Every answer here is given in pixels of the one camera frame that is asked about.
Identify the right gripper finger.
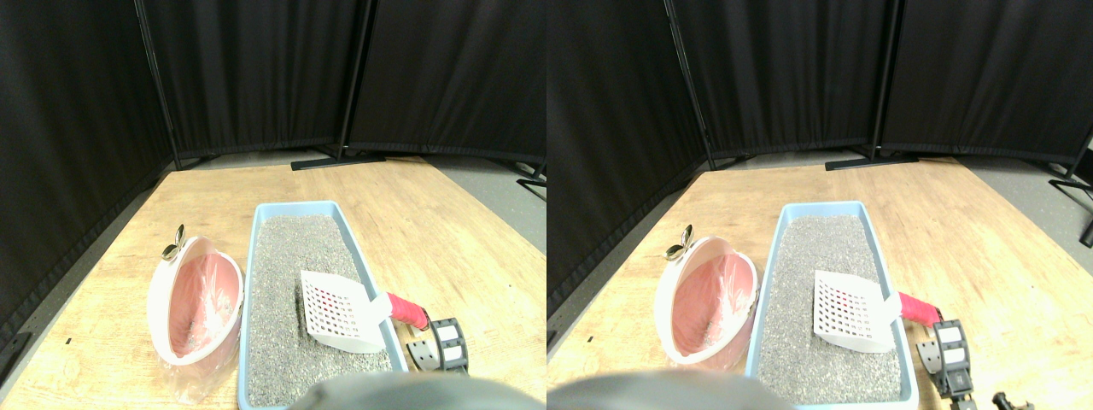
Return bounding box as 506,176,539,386
408,340,438,370
918,340,947,377
932,320,973,381
430,318,469,374

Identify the white scoop with red handle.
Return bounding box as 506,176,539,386
811,270,942,354
299,270,430,354

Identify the blue litter tray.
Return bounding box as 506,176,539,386
745,202,919,410
237,202,411,409

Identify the white bin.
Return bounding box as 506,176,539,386
655,224,759,377
147,224,246,402

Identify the black curtain stand pole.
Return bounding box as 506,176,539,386
664,0,716,169
135,0,183,169
869,0,906,160
338,0,377,160

